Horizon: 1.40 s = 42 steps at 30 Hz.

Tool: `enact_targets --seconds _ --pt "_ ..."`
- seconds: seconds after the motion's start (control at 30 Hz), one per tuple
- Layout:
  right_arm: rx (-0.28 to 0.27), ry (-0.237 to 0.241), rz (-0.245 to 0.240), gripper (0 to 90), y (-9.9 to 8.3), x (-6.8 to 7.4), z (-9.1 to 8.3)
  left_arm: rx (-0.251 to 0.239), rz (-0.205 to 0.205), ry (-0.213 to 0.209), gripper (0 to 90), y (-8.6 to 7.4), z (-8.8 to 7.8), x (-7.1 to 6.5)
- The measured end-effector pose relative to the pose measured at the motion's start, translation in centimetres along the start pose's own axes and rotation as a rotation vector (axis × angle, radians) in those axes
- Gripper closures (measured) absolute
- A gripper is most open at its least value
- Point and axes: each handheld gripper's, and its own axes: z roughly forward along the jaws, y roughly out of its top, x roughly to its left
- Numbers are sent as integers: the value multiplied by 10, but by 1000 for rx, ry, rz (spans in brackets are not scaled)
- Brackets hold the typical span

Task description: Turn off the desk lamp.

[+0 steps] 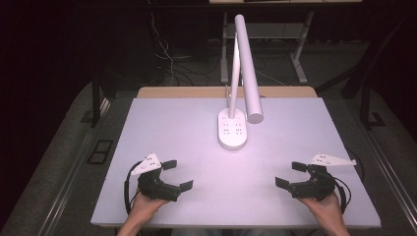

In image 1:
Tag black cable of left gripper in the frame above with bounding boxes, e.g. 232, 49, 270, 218
123, 160, 143, 216

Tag white lamp cable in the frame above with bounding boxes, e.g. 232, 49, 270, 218
255, 69, 287, 88

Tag white desk lamp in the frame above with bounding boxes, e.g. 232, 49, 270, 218
216, 14, 265, 151

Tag thin white floor cables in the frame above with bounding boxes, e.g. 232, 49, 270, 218
146, 0, 185, 87

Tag grey metal desk frame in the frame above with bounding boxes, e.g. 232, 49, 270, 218
219, 10, 316, 86

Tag black metal stand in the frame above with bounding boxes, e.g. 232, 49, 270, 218
316, 13, 417, 131
80, 73, 114, 129

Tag person's right hand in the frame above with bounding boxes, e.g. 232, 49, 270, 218
298, 191, 343, 227

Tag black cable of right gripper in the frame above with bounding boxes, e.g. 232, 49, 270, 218
333, 148, 366, 215

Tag wooden table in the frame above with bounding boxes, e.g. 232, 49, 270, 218
136, 86, 319, 99

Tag white table cover board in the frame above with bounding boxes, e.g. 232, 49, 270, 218
89, 96, 383, 229

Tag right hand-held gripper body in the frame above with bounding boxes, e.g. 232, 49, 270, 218
289, 152, 358, 203

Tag person's left hand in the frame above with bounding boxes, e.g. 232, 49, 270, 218
130, 191, 170, 225

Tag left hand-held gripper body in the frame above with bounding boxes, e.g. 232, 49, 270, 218
130, 152, 182, 203

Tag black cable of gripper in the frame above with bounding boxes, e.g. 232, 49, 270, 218
333, 148, 366, 215
123, 160, 143, 216

